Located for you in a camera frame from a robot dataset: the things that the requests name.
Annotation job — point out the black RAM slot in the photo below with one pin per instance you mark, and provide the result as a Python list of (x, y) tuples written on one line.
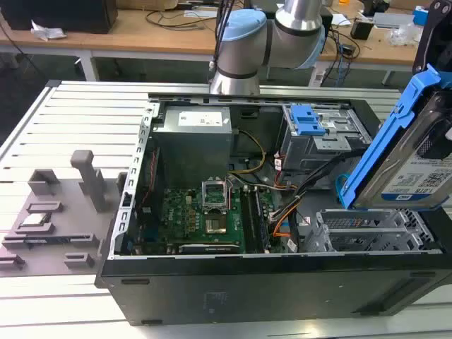
[(261, 222), (249, 219)]

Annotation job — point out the CPU socket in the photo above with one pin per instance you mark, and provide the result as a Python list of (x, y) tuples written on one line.
[(215, 225)]

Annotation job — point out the black graphics card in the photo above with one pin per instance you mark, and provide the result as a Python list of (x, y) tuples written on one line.
[(208, 248)]

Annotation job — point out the silver CPU chip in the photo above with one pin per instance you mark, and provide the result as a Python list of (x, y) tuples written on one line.
[(33, 219)]

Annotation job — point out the white crumpled paper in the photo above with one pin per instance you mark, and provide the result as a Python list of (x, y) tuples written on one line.
[(47, 32)]

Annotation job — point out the small black box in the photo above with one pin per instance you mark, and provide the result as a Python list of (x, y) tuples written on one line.
[(361, 29)]

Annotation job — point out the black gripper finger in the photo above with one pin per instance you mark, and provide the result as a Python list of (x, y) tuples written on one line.
[(438, 120), (427, 39)]

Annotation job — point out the green motherboard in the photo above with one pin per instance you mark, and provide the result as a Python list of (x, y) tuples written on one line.
[(180, 219)]

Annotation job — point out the blue box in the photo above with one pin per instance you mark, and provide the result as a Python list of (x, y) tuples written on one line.
[(421, 16)]

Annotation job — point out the metal drive cage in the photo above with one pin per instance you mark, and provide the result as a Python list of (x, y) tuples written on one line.
[(310, 152)]

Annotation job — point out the wooden desk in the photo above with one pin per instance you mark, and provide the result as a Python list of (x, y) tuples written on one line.
[(141, 39)]

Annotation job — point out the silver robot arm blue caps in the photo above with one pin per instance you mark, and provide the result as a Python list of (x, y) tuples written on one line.
[(247, 42)]

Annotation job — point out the grey parts rack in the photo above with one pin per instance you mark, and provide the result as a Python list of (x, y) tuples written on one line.
[(60, 229)]

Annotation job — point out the blue drive cage latch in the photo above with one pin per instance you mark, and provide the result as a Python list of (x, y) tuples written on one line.
[(305, 121)]

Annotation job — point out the large black box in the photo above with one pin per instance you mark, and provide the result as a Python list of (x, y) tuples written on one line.
[(60, 14)]

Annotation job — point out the hard disk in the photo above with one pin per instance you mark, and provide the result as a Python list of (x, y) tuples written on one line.
[(392, 162)]

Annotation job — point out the grey power supply unit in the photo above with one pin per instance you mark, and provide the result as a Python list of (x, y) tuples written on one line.
[(192, 141)]

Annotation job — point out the black open PC case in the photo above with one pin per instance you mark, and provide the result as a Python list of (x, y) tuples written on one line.
[(247, 293)]

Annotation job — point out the metal disk bay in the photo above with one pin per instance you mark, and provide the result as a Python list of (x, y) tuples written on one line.
[(367, 233)]

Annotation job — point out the clear plastic bags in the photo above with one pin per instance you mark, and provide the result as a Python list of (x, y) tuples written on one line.
[(404, 35)]

